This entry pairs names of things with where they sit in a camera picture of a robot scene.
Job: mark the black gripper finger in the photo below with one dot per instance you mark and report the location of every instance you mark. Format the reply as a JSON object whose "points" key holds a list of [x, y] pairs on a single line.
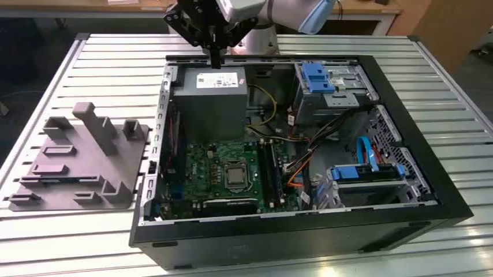
{"points": [[181, 23], [241, 33]]}

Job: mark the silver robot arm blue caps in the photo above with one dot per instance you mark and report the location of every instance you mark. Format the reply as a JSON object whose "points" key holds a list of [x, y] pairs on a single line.
{"points": [[263, 40]]}

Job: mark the black RAM slot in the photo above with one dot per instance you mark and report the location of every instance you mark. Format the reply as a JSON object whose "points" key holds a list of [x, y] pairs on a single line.
{"points": [[267, 173]]}

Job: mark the blue optical drive carrier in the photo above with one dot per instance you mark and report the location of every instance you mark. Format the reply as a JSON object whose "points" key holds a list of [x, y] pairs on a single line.
{"points": [[316, 78]]}

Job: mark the grey power supply unit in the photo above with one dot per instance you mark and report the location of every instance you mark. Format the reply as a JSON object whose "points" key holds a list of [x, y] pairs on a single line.
{"points": [[208, 115]]}

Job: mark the metal drive cage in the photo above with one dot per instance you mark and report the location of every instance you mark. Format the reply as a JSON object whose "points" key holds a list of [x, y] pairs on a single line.
{"points": [[339, 101]]}

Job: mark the green motherboard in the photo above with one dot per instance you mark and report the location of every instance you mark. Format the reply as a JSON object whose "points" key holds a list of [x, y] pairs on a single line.
{"points": [[201, 157]]}

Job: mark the silver CPU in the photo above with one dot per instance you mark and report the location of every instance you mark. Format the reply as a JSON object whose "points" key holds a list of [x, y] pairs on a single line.
{"points": [[236, 176]]}

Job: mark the wooden panel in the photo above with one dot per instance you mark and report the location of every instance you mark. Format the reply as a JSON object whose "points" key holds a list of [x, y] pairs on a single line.
{"points": [[443, 29]]}

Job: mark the grey parts rack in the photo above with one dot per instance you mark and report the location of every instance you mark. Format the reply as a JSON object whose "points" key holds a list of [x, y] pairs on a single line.
{"points": [[89, 161]]}

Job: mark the hard disk in blue carrier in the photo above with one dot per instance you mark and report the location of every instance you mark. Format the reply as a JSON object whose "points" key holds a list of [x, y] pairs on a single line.
{"points": [[347, 173]]}

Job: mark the blue board connector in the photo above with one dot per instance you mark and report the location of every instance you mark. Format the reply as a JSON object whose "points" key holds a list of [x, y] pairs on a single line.
{"points": [[177, 191]]}

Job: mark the black graphics card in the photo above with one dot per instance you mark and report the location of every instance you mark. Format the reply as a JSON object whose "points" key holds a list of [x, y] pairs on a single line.
{"points": [[232, 203]]}

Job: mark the metal disk bay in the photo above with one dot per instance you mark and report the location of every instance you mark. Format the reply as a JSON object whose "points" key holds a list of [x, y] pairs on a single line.
{"points": [[369, 184]]}

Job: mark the blue card retention latch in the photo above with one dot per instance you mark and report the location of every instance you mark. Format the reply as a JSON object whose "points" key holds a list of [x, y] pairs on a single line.
{"points": [[157, 210]]}

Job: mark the black PC case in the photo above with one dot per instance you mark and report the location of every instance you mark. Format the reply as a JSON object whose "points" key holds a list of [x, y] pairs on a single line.
{"points": [[269, 239]]}

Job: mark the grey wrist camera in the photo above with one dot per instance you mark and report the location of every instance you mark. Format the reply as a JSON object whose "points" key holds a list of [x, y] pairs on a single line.
{"points": [[243, 10]]}

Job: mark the wooden desk white frame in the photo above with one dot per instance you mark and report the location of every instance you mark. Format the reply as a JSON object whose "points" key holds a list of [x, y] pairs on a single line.
{"points": [[116, 8]]}

